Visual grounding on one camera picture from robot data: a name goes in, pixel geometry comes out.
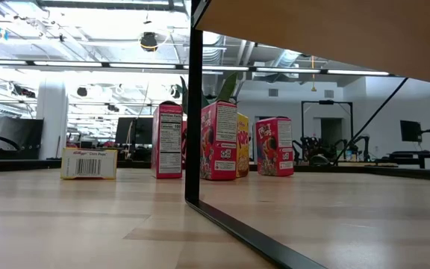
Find yellow hanging cord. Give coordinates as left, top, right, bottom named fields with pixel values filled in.
left=310, top=55, right=318, bottom=93

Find red Froot Loops cereal box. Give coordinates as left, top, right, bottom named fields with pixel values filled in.
left=199, top=100, right=238, bottom=182
left=255, top=117, right=295, bottom=177
left=151, top=101, right=188, bottom=179

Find yellow Corn Pops cereal box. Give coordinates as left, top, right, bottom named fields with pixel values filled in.
left=236, top=113, right=252, bottom=179
left=60, top=147, right=119, bottom=181

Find black desktop monitor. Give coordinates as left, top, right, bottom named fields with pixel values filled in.
left=114, top=117, right=137, bottom=146
left=135, top=117, right=154, bottom=146

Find green plant in white pot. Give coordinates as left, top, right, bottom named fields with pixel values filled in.
left=179, top=72, right=239, bottom=115

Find black overhead camera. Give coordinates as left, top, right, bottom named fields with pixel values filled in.
left=140, top=31, right=159, bottom=53

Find ceiling strip light row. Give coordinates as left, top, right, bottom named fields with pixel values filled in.
left=0, top=58, right=391, bottom=76

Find distant black desk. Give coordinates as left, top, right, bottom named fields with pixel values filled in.
left=384, top=150, right=430, bottom=169

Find white pillar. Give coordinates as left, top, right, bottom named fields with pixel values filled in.
left=37, top=81, right=69, bottom=161

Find wooden shelf black metal legs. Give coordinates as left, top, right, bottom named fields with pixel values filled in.
left=184, top=0, right=430, bottom=269

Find black monitor on arm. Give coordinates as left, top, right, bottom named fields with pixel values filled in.
left=399, top=120, right=423, bottom=143

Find distant black rig frame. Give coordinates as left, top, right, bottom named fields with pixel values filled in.
left=300, top=99, right=354, bottom=160

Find black fabric panel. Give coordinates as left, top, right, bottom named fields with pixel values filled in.
left=0, top=117, right=45, bottom=161

